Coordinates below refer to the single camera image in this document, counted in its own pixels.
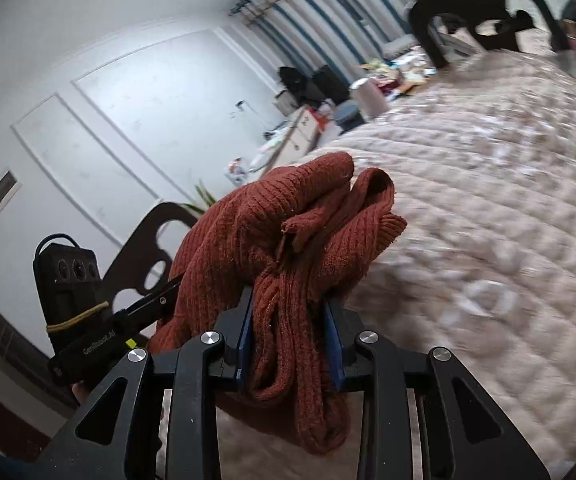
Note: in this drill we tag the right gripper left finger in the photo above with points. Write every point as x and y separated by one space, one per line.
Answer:
151 401

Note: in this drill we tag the dark chair left side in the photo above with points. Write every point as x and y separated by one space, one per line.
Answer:
141 264

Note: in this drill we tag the black backpack on cabinet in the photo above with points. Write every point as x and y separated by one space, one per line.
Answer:
304 91

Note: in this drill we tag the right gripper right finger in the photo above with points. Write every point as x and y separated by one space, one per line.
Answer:
464 433

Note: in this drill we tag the striped blue white curtain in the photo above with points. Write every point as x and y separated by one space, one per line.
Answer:
341 35

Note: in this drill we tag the pink waste bin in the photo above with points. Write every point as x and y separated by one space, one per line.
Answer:
370 100

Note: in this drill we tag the dark chair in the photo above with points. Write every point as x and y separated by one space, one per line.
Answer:
141 264
487 21

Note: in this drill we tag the quilted beige table cover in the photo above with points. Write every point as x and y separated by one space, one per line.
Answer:
484 166

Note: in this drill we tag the rust red knit sweater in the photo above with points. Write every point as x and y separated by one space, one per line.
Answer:
297 237

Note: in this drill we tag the white low cabinet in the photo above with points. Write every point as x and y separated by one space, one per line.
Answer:
298 139

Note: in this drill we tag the dark chair far side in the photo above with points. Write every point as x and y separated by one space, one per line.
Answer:
487 21

